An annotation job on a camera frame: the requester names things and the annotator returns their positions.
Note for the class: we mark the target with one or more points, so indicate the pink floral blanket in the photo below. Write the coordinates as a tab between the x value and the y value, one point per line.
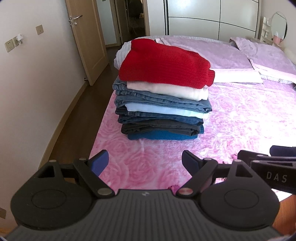
242	115

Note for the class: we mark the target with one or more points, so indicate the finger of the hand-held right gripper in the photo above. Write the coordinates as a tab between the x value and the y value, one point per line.
254	156
283	150

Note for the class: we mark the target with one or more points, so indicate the pink box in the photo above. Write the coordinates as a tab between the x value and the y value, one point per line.
276	39

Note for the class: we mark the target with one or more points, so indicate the white vanity shelf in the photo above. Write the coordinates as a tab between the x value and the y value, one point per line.
266	30

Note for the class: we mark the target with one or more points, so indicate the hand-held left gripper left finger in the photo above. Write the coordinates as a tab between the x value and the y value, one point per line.
100	161

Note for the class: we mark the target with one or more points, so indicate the white wall plug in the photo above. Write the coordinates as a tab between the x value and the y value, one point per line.
18	38

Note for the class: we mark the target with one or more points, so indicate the oval mirror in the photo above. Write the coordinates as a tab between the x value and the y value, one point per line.
278	25

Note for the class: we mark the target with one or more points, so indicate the pink pillow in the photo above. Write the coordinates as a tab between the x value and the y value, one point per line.
219	55
266	53

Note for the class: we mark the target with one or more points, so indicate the brown wall switch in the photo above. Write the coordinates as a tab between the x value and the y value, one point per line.
39	29

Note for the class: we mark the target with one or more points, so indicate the wooden door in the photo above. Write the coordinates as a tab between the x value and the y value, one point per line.
85	41

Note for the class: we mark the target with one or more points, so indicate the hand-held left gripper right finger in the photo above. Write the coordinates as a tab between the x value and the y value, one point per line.
190	161

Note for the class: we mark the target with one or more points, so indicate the red knitted sweater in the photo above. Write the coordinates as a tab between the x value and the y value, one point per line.
166	64

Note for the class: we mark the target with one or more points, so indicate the stack of folded clothes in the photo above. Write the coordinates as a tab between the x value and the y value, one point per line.
161	111

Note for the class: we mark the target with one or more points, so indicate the white hallway door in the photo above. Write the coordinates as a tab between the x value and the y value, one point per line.
108	23

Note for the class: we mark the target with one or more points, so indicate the white wardrobe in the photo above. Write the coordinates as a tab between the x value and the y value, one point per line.
196	18

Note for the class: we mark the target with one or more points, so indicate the beige wall socket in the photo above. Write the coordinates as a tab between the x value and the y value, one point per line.
9	45
2	212

